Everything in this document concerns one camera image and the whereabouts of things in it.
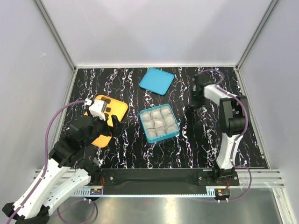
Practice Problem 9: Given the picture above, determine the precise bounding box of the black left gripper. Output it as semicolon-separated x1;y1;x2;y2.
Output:
82;108;125;148

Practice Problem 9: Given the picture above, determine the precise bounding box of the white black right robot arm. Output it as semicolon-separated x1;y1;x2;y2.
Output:
190;70;250;186

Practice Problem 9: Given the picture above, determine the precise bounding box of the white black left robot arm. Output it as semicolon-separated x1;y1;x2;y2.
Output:
2;115;124;224

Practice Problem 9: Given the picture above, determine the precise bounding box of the orange plastic tray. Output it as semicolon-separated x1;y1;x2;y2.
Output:
85;95;128;148

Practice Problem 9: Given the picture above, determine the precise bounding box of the white paper cup liner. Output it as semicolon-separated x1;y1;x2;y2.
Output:
146;128;157;139
150;108;163;119
153;119;166;128

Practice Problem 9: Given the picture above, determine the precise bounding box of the teal tin lid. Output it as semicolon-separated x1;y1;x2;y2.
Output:
139;68;174;96

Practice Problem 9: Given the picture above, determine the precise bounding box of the teal tin box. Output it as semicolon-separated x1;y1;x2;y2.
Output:
139;104;180;143

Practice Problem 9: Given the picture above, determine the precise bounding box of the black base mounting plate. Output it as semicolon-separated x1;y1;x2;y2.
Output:
84;168;240;196

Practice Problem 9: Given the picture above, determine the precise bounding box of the left connector module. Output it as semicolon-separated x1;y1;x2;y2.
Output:
90;188;102;196

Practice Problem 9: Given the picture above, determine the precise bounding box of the orange connector module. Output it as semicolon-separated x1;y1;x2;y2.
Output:
215;189;230;203

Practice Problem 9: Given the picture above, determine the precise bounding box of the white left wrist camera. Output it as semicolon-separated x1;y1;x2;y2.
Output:
86;99;108;120

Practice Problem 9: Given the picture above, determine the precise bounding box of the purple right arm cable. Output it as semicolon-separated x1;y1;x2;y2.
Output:
195;69;252;201

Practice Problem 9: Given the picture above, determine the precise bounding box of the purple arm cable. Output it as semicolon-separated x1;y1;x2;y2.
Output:
195;69;252;201
4;99;93;224

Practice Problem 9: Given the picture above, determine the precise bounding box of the purple floor cable loop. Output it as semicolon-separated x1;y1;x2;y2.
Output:
57;200;97;223

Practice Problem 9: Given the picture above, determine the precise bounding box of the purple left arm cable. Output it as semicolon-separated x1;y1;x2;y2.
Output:
4;99;93;224

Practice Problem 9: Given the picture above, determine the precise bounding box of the aluminium frame rail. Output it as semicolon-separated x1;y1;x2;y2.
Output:
34;0;76;71

